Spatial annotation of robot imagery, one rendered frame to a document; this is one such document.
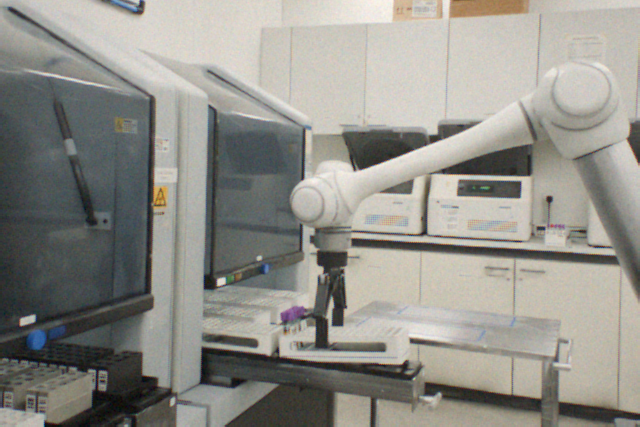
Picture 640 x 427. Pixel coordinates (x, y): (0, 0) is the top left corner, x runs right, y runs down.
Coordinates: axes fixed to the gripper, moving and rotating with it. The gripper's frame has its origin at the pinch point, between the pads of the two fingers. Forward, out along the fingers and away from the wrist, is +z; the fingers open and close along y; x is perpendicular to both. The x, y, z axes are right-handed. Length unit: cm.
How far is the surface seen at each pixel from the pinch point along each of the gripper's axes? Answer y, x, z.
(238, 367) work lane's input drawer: -6.7, 20.6, 8.5
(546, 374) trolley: 26, -48, 10
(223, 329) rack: -4.7, 26.0, 0.4
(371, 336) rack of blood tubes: -4.9, -11.6, -2.0
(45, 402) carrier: -61, 29, 0
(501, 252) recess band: 233, -21, 3
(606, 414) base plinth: 234, -75, 83
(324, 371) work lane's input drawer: -6.7, -1.2, 6.7
